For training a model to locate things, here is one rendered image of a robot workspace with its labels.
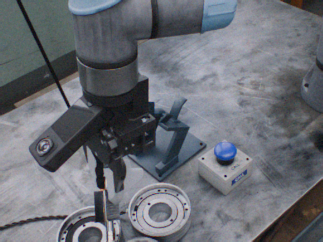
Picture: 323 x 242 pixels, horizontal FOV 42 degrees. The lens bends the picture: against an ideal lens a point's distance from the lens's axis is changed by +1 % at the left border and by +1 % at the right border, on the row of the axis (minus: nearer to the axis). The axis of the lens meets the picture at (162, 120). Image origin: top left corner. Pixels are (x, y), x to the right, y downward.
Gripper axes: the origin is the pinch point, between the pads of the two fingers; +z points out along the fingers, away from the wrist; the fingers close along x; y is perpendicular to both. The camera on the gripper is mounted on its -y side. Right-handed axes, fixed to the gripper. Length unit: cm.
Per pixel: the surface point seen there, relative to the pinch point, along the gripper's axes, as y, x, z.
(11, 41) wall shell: 41, 156, 54
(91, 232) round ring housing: -2.6, 1.2, 8.9
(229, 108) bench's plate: 36.8, 7.9, 5.0
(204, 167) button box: 19.1, -3.0, 3.7
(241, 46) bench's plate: 56, 22, 3
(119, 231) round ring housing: -0.1, -3.7, 5.7
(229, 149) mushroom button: 22.3, -5.4, -0.7
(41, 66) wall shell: 54, 156, 73
